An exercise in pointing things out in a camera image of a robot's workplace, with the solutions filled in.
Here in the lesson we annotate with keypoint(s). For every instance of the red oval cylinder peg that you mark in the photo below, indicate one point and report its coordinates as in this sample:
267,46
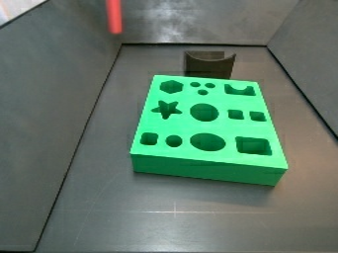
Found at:
114,13

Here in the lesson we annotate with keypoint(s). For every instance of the green shape sorting board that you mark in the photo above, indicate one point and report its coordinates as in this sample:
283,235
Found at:
206,128

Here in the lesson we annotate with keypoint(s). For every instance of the black curved peg holder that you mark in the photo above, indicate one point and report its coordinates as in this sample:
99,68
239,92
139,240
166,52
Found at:
208,64

